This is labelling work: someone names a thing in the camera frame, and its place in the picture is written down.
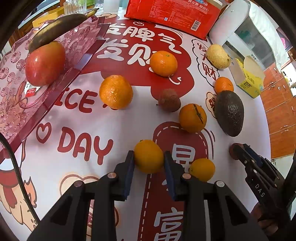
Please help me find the dark red small fruit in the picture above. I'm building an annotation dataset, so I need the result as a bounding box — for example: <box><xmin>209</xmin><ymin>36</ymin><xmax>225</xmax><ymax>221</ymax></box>
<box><xmin>229</xmin><ymin>143</ymin><xmax>243</xmax><ymax>160</ymax></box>

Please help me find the small yellow-orange citrus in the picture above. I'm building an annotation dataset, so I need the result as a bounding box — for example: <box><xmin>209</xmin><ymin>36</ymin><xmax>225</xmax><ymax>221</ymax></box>
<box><xmin>189</xmin><ymin>158</ymin><xmax>215</xmax><ymax>182</ymax></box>

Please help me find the dark green avocado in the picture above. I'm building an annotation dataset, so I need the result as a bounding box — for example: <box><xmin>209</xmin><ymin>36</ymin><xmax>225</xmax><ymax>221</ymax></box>
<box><xmin>214</xmin><ymin>90</ymin><xmax>244</xmax><ymax>137</ymax></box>

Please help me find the orange with dark scar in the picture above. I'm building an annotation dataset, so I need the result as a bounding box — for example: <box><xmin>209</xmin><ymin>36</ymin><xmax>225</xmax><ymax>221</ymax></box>
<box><xmin>179</xmin><ymin>103</ymin><xmax>207</xmax><ymax>133</ymax></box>

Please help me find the small orange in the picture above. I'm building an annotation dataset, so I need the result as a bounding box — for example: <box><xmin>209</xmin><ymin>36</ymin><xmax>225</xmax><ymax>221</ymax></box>
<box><xmin>214</xmin><ymin>77</ymin><xmax>234</xmax><ymax>94</ymax></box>

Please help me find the brown lychee fruit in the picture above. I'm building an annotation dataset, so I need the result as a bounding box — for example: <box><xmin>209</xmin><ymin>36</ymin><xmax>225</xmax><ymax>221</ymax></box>
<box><xmin>157</xmin><ymin>88</ymin><xmax>181</xmax><ymax>113</ymax></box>

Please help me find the red apple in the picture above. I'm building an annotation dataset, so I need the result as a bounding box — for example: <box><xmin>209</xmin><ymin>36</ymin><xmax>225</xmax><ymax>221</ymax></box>
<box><xmin>25</xmin><ymin>41</ymin><xmax>66</xmax><ymax>86</ymax></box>

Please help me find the overripe dark banana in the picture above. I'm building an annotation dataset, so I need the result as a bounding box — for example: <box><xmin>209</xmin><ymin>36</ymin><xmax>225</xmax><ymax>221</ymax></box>
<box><xmin>28</xmin><ymin>8</ymin><xmax>98</xmax><ymax>53</ymax></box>

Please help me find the yellow tissue box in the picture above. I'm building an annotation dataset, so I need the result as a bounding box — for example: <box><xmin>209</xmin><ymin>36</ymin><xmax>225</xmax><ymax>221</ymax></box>
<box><xmin>229</xmin><ymin>56</ymin><xmax>265</xmax><ymax>98</ymax></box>

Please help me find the yellow pear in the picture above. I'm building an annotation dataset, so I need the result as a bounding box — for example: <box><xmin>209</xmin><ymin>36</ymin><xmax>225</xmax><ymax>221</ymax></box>
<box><xmin>206</xmin><ymin>44</ymin><xmax>231</xmax><ymax>69</ymax></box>

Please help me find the white appliance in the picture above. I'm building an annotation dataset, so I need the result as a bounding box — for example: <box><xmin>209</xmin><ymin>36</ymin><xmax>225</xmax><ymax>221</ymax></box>
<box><xmin>209</xmin><ymin>0</ymin><xmax>288</xmax><ymax>71</ymax></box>

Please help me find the pink plastic fruit tray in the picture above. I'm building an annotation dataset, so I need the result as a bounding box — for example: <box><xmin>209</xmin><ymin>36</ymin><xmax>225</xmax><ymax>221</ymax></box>
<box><xmin>1</xmin><ymin>16</ymin><xmax>109</xmax><ymax>152</ymax></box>

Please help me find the printed white red table mat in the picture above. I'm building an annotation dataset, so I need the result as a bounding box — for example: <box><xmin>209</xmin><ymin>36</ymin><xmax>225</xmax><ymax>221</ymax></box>
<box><xmin>15</xmin><ymin>13</ymin><xmax>270</xmax><ymax>218</ymax></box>

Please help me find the large orange near tray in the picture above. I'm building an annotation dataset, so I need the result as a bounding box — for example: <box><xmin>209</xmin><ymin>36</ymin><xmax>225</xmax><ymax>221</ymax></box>
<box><xmin>99</xmin><ymin>75</ymin><xmax>133</xmax><ymax>110</ymax></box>

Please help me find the red paper cup package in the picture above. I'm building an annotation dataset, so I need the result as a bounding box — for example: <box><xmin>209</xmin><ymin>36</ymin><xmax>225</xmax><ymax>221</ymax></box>
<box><xmin>125</xmin><ymin>0</ymin><xmax>223</xmax><ymax>40</ymax></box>

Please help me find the yellow flat box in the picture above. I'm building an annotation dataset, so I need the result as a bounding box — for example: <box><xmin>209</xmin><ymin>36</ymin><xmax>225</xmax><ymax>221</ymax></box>
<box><xmin>32</xmin><ymin>7</ymin><xmax>64</xmax><ymax>28</ymax></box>

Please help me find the clear glass cup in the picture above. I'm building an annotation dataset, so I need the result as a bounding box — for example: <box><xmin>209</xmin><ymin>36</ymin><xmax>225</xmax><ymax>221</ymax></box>
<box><xmin>63</xmin><ymin>0</ymin><xmax>87</xmax><ymax>15</ymax></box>

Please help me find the black cable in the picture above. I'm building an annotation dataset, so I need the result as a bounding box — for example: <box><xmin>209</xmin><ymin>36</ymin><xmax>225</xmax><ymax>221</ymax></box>
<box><xmin>0</xmin><ymin>133</ymin><xmax>40</xmax><ymax>225</ymax></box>

